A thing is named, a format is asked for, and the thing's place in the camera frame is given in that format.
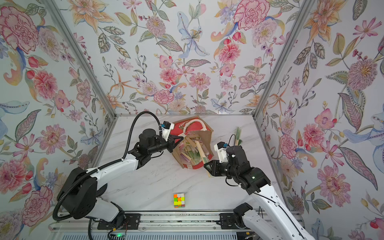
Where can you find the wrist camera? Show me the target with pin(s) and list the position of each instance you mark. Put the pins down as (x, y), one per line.
(221, 149)
(166, 128)

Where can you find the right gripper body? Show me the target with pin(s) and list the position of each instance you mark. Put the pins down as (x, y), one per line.
(225, 170)

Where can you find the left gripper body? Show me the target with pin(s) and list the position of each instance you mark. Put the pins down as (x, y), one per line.
(167, 145)

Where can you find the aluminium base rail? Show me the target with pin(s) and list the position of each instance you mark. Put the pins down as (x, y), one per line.
(167, 221)

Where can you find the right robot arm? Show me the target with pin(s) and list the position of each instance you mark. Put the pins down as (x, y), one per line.
(283, 225)

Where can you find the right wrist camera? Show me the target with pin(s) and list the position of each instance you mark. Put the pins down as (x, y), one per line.
(221, 149)

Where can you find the green folding fan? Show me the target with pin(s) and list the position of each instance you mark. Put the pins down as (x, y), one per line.
(195, 157)
(238, 140)

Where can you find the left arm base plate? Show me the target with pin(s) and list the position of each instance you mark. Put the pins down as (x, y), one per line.
(125, 222)

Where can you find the rubik's cube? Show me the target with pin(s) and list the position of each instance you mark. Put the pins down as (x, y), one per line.
(179, 200)

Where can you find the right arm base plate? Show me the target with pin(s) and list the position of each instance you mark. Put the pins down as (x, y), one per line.
(227, 221)

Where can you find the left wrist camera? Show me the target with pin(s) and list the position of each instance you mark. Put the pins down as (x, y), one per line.
(166, 128)

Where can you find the red burlap tote bag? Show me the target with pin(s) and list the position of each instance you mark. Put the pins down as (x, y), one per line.
(192, 129)

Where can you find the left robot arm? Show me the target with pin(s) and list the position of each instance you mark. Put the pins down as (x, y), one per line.
(81, 194)

